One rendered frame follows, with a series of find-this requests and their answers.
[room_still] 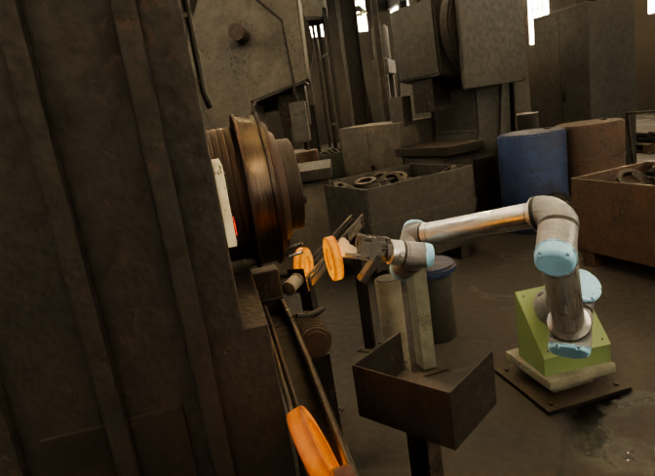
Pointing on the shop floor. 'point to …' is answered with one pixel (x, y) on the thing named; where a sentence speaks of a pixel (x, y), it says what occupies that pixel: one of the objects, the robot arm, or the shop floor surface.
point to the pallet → (645, 138)
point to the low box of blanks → (616, 215)
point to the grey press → (461, 75)
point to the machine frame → (120, 253)
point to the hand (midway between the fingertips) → (332, 253)
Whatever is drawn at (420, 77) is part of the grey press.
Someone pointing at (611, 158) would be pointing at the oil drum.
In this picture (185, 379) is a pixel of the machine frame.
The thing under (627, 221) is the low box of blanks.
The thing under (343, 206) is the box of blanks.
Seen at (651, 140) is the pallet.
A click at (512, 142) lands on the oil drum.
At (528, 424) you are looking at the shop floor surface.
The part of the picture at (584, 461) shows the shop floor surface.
